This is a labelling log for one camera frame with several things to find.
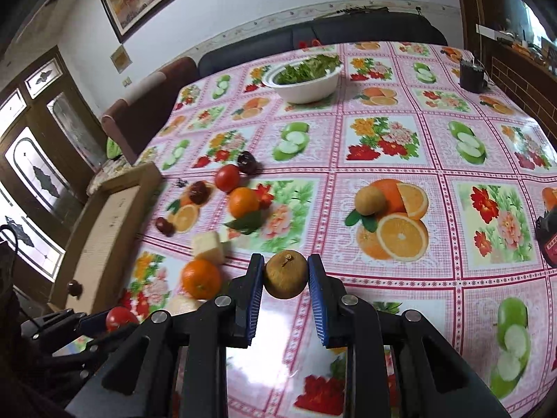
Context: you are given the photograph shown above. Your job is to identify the fruit print tablecloth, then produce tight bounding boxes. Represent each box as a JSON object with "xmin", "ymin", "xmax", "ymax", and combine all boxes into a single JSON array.
[{"xmin": 87, "ymin": 41, "xmax": 557, "ymax": 418}]

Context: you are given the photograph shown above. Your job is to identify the black sofa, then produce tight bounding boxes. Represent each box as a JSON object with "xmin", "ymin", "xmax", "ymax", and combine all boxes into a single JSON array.
[{"xmin": 198, "ymin": 12, "xmax": 449, "ymax": 80}]

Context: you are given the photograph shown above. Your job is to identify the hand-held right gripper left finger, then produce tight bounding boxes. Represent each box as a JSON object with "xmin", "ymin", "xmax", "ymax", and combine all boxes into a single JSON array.
[{"xmin": 65, "ymin": 253, "xmax": 265, "ymax": 418}]

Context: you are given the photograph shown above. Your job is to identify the black cup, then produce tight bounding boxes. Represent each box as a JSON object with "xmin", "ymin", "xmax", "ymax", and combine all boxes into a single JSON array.
[{"xmin": 460, "ymin": 57, "xmax": 487, "ymax": 94}]

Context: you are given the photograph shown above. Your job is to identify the green leaf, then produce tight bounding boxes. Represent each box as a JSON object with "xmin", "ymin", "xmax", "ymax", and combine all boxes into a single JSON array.
[{"xmin": 223, "ymin": 212, "xmax": 264, "ymax": 236}]

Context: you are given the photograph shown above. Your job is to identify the brown kiwi fruit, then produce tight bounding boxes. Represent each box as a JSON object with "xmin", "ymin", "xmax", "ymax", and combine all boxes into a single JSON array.
[{"xmin": 264, "ymin": 250, "xmax": 309, "ymax": 300}]

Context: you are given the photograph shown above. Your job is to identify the wooden glass door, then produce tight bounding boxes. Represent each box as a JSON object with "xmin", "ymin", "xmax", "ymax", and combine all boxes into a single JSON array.
[{"xmin": 0, "ymin": 46, "xmax": 109, "ymax": 305}]

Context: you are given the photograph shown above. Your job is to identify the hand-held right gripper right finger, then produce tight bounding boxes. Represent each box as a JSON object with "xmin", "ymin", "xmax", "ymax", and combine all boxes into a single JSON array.
[{"xmin": 307, "ymin": 253, "xmax": 512, "ymax": 418}]

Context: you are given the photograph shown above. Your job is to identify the dark purple plum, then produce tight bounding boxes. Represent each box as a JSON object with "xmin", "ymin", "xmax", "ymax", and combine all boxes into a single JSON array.
[{"xmin": 237, "ymin": 151, "xmax": 258, "ymax": 176}]

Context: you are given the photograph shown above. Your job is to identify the cardboard box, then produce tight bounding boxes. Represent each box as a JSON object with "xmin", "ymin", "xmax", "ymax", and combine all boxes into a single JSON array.
[{"xmin": 47, "ymin": 162, "xmax": 163, "ymax": 316}]

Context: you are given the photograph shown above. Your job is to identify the orange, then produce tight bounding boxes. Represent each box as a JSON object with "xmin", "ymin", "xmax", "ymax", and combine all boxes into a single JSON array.
[
  {"xmin": 228, "ymin": 187, "xmax": 260, "ymax": 219},
  {"xmin": 181, "ymin": 259, "xmax": 222, "ymax": 300}
]

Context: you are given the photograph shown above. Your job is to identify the red and black pack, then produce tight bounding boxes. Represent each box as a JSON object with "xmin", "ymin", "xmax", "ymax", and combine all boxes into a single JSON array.
[{"xmin": 535, "ymin": 211, "xmax": 557, "ymax": 268}]

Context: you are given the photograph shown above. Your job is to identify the white bowl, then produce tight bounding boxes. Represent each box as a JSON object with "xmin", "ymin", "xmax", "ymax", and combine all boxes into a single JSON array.
[{"xmin": 261, "ymin": 53, "xmax": 344, "ymax": 105}]

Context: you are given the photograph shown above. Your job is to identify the red tomato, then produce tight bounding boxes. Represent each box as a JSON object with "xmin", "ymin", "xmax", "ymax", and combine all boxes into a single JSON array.
[
  {"xmin": 105, "ymin": 307, "xmax": 139, "ymax": 332},
  {"xmin": 214, "ymin": 164, "xmax": 241, "ymax": 193}
]

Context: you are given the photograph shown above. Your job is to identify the green leafy vegetables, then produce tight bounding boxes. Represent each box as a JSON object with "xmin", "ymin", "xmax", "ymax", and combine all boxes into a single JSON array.
[{"xmin": 277, "ymin": 53, "xmax": 342, "ymax": 85}]

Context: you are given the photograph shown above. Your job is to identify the brown armchair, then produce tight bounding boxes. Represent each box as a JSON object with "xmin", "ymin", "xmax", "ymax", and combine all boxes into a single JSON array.
[{"xmin": 101, "ymin": 56, "xmax": 198, "ymax": 166}]

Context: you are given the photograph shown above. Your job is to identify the brown kiwi on table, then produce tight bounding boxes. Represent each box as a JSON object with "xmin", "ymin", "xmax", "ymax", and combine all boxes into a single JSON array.
[{"xmin": 354, "ymin": 186, "xmax": 387, "ymax": 217}]

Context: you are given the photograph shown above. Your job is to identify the wooden cabinet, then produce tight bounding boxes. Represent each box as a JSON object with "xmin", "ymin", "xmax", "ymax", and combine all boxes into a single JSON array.
[{"xmin": 453, "ymin": 0, "xmax": 557, "ymax": 140}]

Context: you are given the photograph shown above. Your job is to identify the small wall plaque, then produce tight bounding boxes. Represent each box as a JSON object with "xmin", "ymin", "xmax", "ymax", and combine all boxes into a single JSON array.
[{"xmin": 110, "ymin": 48, "xmax": 131, "ymax": 72}]

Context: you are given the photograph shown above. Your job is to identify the patterned cloth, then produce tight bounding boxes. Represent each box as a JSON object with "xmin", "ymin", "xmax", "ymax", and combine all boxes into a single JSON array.
[{"xmin": 86, "ymin": 159, "xmax": 133, "ymax": 196}]

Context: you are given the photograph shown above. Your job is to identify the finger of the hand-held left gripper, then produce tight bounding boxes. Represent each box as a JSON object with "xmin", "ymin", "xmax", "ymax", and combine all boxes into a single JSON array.
[
  {"xmin": 21, "ymin": 308, "xmax": 108, "ymax": 341},
  {"xmin": 42, "ymin": 324, "xmax": 141, "ymax": 376}
]

